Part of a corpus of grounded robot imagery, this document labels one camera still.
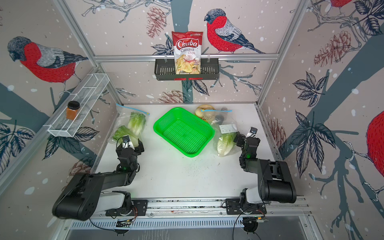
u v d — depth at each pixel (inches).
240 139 32.9
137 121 38.5
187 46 33.4
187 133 40.8
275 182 17.9
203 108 44.1
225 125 34.5
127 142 29.3
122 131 34.5
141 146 32.7
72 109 25.8
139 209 28.8
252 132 30.8
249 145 27.3
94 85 35.4
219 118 37.4
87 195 16.8
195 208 29.4
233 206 28.7
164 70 37.3
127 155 26.5
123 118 37.5
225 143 34.5
